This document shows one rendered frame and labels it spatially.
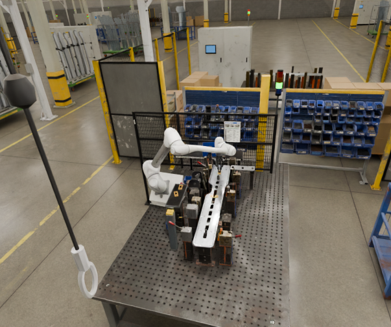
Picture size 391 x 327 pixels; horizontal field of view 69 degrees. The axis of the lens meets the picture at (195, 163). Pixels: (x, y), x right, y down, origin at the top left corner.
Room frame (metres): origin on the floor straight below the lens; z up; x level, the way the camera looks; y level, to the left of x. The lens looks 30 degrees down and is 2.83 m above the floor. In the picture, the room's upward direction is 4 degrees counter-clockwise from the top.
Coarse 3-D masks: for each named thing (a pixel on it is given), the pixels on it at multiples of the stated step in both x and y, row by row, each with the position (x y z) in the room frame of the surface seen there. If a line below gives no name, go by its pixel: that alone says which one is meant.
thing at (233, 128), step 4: (224, 124) 3.43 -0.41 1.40; (228, 124) 3.42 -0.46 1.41; (232, 124) 3.41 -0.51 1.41; (236, 124) 3.40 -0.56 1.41; (240, 124) 3.39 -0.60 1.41; (224, 128) 3.43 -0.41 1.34; (228, 128) 3.42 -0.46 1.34; (232, 128) 3.41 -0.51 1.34; (236, 128) 3.40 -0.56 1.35; (240, 128) 3.38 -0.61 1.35; (224, 132) 3.43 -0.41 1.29; (228, 132) 3.42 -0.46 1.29; (232, 132) 3.41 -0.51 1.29; (236, 132) 3.40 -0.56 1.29; (240, 132) 3.38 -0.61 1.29; (224, 136) 3.43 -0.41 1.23; (228, 136) 3.42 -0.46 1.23; (232, 136) 3.41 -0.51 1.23; (236, 136) 3.40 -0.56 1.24; (240, 136) 3.38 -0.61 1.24; (224, 140) 3.43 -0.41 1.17; (228, 140) 3.42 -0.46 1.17; (232, 140) 3.41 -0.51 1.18; (236, 140) 3.40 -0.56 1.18; (240, 140) 3.38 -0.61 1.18
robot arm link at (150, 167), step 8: (168, 128) 2.73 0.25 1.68; (168, 136) 2.65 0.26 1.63; (176, 136) 2.64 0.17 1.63; (168, 144) 2.64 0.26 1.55; (160, 152) 2.73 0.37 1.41; (168, 152) 2.74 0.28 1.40; (152, 160) 2.82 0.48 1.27; (160, 160) 2.76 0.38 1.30; (144, 168) 2.87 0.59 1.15; (152, 168) 2.79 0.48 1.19
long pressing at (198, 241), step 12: (216, 168) 3.02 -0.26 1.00; (228, 168) 3.00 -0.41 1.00; (216, 180) 2.74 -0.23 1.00; (228, 180) 2.74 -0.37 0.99; (204, 204) 2.31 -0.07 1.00; (216, 204) 2.31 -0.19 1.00; (216, 216) 2.13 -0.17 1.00; (204, 228) 1.97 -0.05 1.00; (216, 228) 1.96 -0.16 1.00; (204, 240) 1.82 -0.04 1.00
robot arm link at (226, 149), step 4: (224, 144) 2.80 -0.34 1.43; (228, 144) 2.81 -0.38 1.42; (192, 148) 2.62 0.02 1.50; (196, 148) 2.66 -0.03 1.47; (200, 148) 2.68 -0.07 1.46; (204, 148) 2.68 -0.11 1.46; (208, 148) 2.69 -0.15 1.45; (212, 148) 2.69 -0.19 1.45; (216, 148) 2.70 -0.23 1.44; (220, 148) 2.71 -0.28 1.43; (224, 148) 2.72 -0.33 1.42; (228, 148) 2.72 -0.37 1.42; (232, 148) 2.72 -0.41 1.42; (216, 152) 2.68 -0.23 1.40; (220, 152) 2.69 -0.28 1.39; (224, 152) 2.71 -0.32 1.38; (228, 152) 2.70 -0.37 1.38; (232, 152) 2.69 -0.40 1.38
